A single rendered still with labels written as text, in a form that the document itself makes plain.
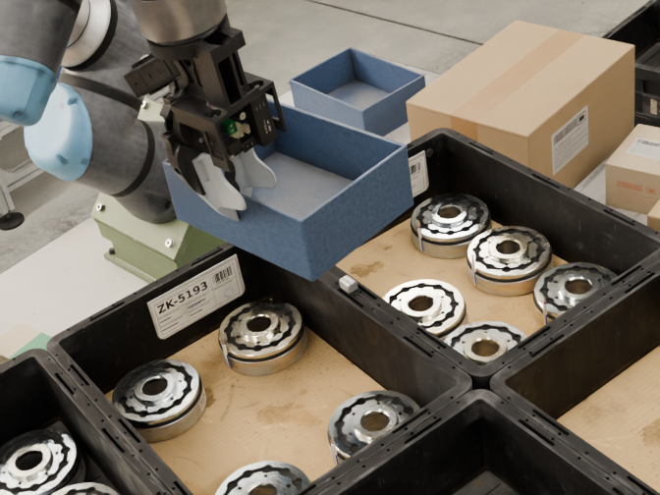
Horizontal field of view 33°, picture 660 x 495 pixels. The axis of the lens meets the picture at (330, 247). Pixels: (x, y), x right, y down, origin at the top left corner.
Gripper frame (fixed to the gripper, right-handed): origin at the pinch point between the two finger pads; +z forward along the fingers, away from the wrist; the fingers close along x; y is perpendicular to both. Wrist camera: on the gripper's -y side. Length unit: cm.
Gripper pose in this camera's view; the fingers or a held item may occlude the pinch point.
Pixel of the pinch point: (232, 203)
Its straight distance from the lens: 107.6
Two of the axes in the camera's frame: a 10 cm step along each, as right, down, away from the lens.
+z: 2.1, 7.6, 6.2
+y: 7.0, 3.2, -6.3
